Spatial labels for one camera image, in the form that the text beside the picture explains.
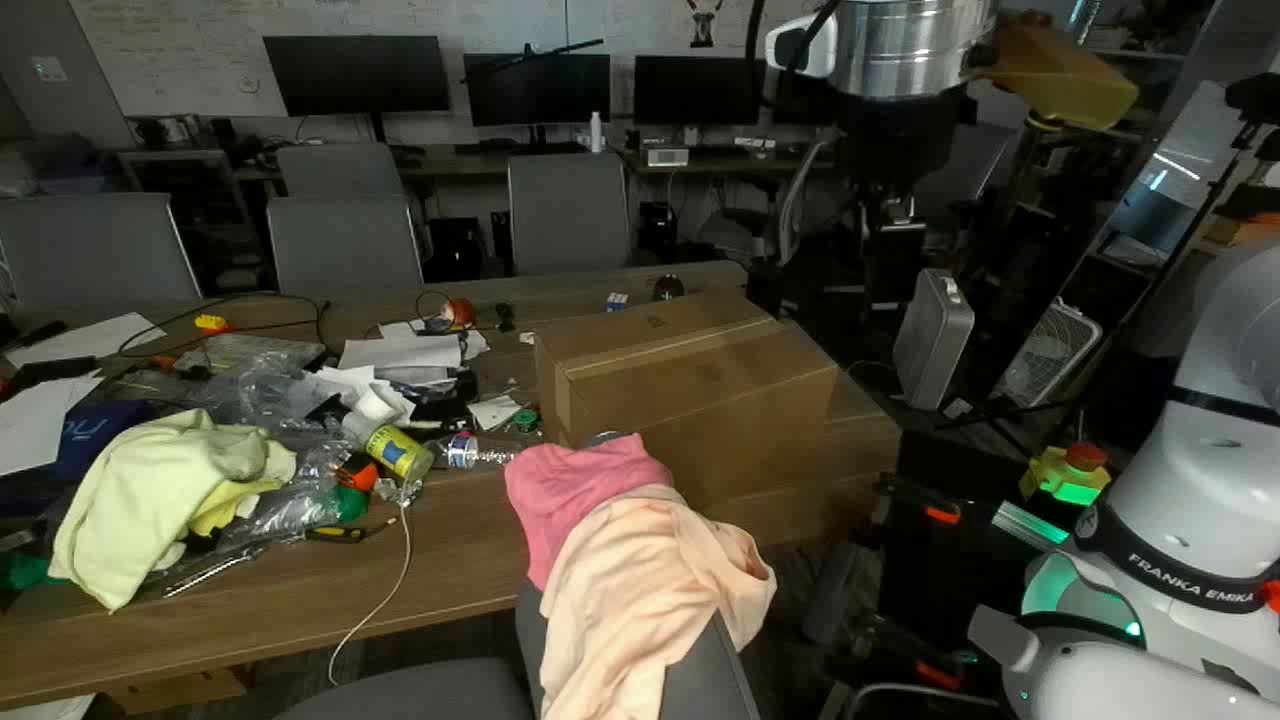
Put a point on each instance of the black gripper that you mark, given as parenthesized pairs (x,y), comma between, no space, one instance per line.
(900,135)

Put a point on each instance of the pink cloth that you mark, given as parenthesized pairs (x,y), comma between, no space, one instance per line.
(561,495)

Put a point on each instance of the peach cloth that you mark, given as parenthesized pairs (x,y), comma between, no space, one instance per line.
(640,600)

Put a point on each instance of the white Franka Panda arm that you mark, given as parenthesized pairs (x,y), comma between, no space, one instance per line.
(1203,495)

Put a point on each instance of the small white desk box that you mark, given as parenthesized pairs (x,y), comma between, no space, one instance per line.
(665,158)

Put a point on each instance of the brown cardboard box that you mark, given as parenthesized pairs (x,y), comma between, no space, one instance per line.
(707,385)

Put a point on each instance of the grey office chair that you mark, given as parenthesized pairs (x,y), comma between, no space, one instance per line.
(984,165)
(340,168)
(564,213)
(92,255)
(346,244)
(403,692)

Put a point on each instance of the white ribbed heater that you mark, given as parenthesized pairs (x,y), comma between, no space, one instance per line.
(928,342)

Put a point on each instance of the black computer monitor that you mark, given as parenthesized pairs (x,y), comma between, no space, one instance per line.
(695,88)
(533,88)
(353,74)

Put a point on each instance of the white grille appliance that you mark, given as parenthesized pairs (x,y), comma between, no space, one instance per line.
(1047,353)

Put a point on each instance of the white spray bottle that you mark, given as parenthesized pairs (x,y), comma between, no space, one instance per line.
(599,135)

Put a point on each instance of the green and orange toy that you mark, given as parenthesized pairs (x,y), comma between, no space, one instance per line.
(1064,477)

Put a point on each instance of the small red ball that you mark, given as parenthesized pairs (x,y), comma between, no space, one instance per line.
(462,312)

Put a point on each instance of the small white card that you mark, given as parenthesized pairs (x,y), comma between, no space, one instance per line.
(492,408)

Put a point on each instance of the small plastic water bottle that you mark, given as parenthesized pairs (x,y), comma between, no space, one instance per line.
(472,452)

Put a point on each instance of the stack of white papers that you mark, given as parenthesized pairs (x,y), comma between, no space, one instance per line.
(405,356)

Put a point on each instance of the yellow labelled can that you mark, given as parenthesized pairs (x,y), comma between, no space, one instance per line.
(397,452)

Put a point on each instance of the orange plastic piece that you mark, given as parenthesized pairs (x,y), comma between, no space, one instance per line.
(362,477)

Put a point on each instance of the clear plastic bag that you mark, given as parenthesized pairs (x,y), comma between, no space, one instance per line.
(264,385)

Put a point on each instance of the white paper sheet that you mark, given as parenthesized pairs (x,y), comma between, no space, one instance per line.
(85,337)
(40,426)

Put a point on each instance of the yellow cloth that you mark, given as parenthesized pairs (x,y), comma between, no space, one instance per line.
(144,506)

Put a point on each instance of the blue bag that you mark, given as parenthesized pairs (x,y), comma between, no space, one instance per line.
(92,435)

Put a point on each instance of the green plastic item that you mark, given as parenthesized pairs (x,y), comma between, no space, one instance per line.
(22,573)

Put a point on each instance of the yellow wrist camera mount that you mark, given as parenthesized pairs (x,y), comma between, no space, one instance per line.
(1063,74)

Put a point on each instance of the long wooden wall desk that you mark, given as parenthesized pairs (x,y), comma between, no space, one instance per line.
(455,163)

